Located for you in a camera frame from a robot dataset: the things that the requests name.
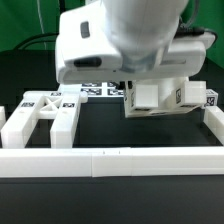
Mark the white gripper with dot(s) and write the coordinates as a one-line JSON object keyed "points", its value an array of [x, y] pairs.
{"points": [[87, 51]]}

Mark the white chair seat part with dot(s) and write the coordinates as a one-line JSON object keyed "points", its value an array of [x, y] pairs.
{"points": [[166, 88]]}

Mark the small white tagged block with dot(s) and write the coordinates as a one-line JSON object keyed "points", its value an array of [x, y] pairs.
{"points": [[144, 97]]}

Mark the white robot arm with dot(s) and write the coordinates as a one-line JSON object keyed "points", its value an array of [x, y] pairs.
{"points": [[156, 14]]}

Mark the white tag sheet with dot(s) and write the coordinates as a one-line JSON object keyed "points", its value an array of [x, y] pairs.
{"points": [[94, 89]]}

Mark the white side block left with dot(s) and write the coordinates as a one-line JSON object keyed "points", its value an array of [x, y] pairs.
{"points": [[2, 117]]}

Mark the white obstacle fence bar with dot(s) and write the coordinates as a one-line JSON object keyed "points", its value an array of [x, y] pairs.
{"points": [[111, 162]]}

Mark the white chair back frame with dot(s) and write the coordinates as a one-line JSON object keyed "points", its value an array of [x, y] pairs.
{"points": [[63, 108]]}

